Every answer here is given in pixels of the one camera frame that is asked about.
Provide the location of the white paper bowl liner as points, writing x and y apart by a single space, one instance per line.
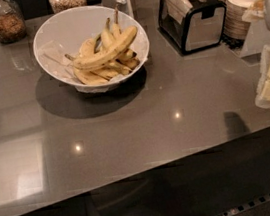
51 56

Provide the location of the black chrome napkin dispenser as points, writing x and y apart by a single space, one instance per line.
192 25

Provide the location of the left glass granola jar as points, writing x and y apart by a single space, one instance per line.
12 23

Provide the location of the stack of white paper bowls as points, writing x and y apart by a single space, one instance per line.
234 26

